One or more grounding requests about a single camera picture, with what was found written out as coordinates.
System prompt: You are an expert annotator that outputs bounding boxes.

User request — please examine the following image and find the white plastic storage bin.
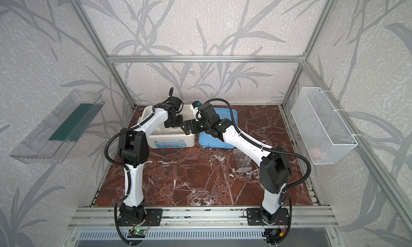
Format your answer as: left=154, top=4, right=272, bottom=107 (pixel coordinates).
left=138, top=105, right=195, bottom=148

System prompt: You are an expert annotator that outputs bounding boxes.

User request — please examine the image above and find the glass stirring rod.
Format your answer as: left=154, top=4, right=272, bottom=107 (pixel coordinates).
left=165, top=188, right=209, bottom=193

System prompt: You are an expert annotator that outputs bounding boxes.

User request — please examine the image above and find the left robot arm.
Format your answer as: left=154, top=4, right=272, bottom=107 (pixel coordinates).
left=104, top=96, right=183, bottom=221

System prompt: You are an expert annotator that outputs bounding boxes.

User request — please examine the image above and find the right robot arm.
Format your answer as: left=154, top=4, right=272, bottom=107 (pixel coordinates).
left=182, top=98, right=312, bottom=220

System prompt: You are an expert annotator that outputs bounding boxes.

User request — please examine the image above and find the light blue bin lid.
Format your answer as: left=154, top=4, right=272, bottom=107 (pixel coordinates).
left=198, top=107, right=239, bottom=149

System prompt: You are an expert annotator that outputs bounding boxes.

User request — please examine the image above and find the clear acrylic test tube rack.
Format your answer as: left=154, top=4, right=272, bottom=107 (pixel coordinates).
left=233, top=148, right=252, bottom=173

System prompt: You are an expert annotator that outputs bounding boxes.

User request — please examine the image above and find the pink object in basket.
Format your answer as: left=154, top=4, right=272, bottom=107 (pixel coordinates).
left=310, top=147, right=325, bottom=160

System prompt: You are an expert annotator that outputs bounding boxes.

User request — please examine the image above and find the green circuit board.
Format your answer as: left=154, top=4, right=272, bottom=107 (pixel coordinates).
left=127, top=229, right=148, bottom=238

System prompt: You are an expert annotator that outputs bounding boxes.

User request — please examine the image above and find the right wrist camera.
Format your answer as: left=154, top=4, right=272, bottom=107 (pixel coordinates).
left=191, top=101, right=201, bottom=113

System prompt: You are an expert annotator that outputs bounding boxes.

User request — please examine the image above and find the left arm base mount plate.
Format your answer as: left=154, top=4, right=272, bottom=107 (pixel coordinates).
left=117, top=207, right=163, bottom=227

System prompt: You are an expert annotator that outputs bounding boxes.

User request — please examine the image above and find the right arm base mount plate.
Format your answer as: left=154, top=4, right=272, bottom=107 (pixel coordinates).
left=244, top=207, right=290, bottom=226

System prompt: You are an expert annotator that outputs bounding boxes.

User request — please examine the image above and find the white wire mesh basket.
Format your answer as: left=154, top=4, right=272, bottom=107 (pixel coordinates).
left=291, top=87, right=358, bottom=165

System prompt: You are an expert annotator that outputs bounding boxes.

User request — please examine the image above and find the clear wall shelf green liner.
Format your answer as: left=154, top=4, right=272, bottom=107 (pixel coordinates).
left=10, top=90, right=105, bottom=164

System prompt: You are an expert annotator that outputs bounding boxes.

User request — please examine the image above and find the aluminium front rail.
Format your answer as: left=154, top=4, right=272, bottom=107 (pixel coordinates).
left=68, top=206, right=339, bottom=230

